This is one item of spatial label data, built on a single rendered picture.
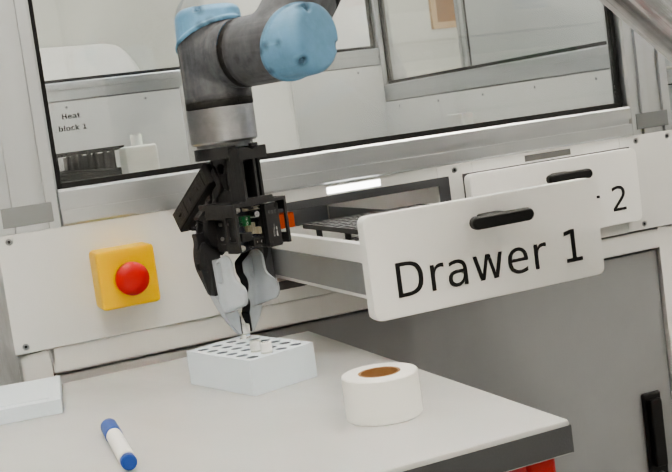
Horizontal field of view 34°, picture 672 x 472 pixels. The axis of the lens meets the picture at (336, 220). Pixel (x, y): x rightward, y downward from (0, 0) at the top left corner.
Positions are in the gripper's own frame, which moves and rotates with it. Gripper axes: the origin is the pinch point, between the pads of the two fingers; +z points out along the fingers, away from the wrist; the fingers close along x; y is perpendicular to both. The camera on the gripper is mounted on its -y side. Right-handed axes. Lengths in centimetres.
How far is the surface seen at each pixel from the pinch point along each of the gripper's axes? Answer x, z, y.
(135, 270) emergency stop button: -6.3, -6.8, -11.1
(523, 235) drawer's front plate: 21.9, -6.0, 24.5
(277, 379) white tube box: -4.0, 4.7, 11.5
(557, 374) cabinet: 56, 21, -2
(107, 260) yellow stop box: -8.0, -8.3, -14.5
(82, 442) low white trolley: -25.0, 5.7, 8.3
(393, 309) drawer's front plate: 5.9, -1.1, 19.9
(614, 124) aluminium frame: 70, -15, 3
